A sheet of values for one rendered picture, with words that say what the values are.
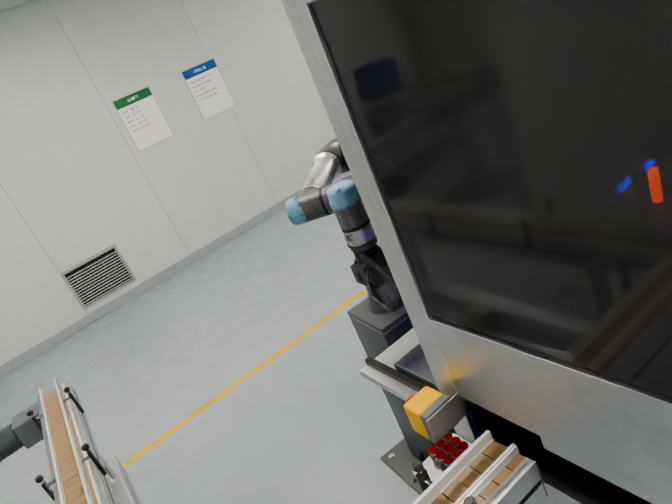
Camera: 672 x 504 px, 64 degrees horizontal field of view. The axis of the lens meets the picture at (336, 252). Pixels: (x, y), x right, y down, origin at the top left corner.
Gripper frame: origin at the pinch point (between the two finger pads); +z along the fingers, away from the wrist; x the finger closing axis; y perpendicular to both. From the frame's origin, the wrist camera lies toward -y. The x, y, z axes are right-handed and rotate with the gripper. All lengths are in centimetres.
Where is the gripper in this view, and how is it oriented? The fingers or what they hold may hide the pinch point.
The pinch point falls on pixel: (394, 308)
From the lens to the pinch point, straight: 142.0
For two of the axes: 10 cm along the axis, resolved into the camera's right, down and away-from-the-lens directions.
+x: -7.6, 5.1, -4.0
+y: -5.3, -1.3, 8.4
